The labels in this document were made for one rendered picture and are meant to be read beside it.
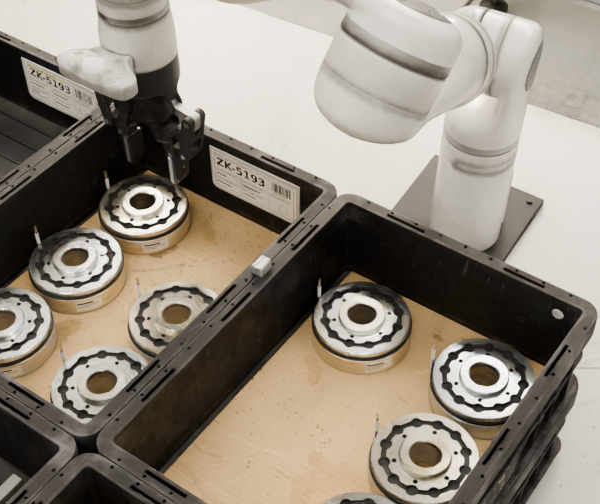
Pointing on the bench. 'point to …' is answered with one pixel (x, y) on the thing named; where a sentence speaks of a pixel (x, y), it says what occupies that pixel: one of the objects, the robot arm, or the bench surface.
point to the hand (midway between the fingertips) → (156, 158)
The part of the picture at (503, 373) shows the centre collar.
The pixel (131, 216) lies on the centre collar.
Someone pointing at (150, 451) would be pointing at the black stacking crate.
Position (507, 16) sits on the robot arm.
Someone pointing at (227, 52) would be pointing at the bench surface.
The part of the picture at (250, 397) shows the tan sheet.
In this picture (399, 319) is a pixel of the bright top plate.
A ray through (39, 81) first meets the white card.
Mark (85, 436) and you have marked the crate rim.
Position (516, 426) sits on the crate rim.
